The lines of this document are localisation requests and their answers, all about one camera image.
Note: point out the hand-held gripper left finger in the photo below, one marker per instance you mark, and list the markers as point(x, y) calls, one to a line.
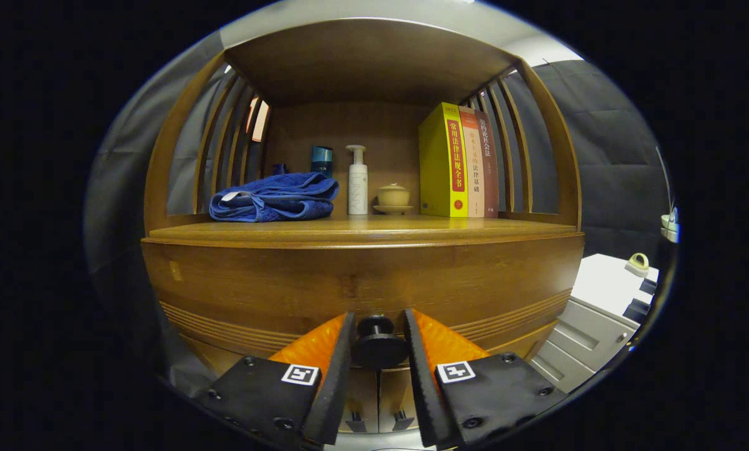
point(340, 388)

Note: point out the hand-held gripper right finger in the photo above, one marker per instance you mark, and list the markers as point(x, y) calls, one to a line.
point(419, 388)

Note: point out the wooden drawer with black knob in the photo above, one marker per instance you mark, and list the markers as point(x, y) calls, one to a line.
point(349, 275)

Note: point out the wooden cabinet door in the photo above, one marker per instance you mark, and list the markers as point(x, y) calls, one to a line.
point(365, 394)
point(393, 394)

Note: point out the wooden countertop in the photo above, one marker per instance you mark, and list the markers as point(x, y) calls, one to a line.
point(361, 227)

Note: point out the white drawer cabinet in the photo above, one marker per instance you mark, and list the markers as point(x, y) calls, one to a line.
point(600, 282)

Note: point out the wooden cabinet with slatted shelf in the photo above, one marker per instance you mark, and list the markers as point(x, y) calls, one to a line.
point(374, 69)

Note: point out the beige lidded teacup with saucer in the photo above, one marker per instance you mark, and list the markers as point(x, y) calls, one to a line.
point(393, 196)

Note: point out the white pump bottle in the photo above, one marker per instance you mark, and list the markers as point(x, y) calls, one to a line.
point(357, 188)

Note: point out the blue folded towel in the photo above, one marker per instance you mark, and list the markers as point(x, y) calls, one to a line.
point(280, 194)

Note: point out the orange and white book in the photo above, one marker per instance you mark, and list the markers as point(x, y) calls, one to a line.
point(474, 181)

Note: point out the yellow book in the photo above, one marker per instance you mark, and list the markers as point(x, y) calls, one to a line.
point(437, 169)

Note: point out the brown book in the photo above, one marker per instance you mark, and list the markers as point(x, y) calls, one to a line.
point(490, 175)

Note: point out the small blue white bottle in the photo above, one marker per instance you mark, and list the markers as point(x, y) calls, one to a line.
point(279, 169)

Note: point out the teal cylindrical jar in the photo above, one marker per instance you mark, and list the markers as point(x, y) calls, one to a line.
point(322, 160)

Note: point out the small black box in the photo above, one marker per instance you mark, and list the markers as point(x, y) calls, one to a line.
point(648, 285)
point(635, 311)

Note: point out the small green tape dispenser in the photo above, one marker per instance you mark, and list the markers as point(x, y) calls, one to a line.
point(637, 264)

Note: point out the white round bowl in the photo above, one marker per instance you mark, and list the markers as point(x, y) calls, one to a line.
point(670, 222)

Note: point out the black backdrop cloth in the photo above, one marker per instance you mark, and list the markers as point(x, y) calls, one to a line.
point(612, 156)

